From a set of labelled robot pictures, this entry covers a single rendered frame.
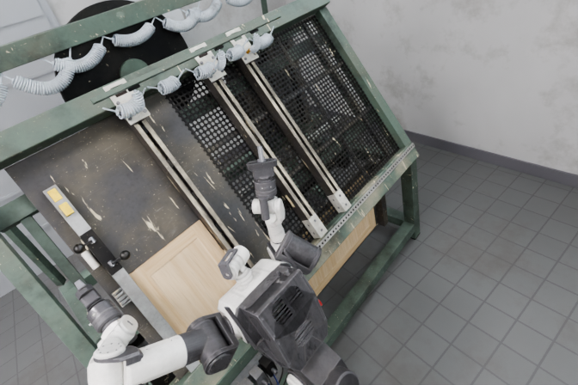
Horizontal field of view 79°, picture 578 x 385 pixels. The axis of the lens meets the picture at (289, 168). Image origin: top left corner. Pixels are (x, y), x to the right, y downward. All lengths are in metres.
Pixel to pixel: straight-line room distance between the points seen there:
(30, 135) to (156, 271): 0.73
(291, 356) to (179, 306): 0.65
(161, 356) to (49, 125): 0.97
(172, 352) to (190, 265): 0.61
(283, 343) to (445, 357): 1.55
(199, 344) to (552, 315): 2.24
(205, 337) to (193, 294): 0.53
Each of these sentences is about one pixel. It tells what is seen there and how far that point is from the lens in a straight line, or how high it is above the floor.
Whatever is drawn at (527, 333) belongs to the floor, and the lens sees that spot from 2.75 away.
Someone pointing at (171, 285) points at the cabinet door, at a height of 1.18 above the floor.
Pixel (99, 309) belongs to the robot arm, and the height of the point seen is 1.42.
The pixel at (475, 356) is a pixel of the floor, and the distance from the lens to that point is 2.61.
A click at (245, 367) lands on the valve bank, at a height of 0.74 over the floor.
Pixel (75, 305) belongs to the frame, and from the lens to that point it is 2.61.
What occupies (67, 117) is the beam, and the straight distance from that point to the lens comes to 1.65.
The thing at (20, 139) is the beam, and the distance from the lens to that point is 1.63.
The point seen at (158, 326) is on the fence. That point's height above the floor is 1.11.
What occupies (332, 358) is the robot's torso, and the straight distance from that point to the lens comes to 1.38.
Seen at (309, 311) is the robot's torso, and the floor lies 1.29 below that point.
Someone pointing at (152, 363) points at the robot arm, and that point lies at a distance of 1.15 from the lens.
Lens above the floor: 2.29
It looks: 32 degrees down
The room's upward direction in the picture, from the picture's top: 16 degrees counter-clockwise
